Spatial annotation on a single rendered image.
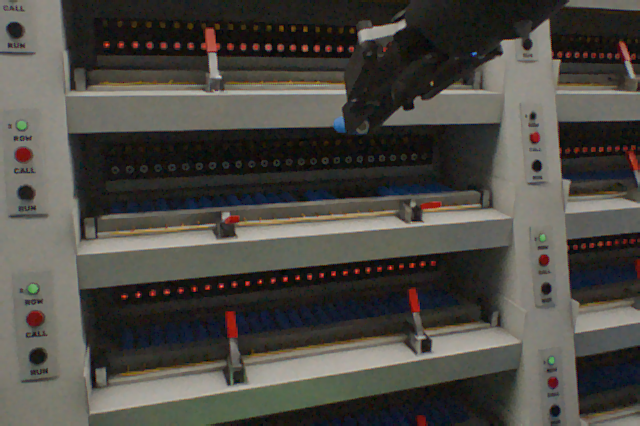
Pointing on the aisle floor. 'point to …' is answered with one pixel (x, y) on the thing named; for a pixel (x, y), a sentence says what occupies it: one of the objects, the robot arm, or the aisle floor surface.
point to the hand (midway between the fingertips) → (370, 106)
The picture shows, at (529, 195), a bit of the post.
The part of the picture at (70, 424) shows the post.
